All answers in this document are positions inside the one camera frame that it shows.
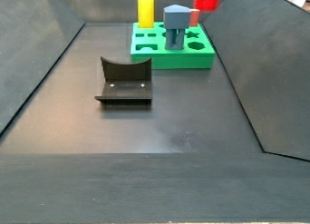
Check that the green shape sorter board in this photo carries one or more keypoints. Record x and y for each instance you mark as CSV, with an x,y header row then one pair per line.
x,y
147,45

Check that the small red cylinder peg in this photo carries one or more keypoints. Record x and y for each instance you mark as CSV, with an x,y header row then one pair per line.
x,y
193,17

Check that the grey blue house-shaped block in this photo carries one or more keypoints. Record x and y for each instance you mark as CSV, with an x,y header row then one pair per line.
x,y
175,23

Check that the black curved cradle stand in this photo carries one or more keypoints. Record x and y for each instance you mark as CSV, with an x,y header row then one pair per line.
x,y
127,81

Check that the yellow rectangular block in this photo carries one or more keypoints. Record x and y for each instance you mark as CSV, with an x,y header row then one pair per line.
x,y
144,13

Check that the red round cylinder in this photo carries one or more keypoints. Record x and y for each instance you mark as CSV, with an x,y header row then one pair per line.
x,y
205,5

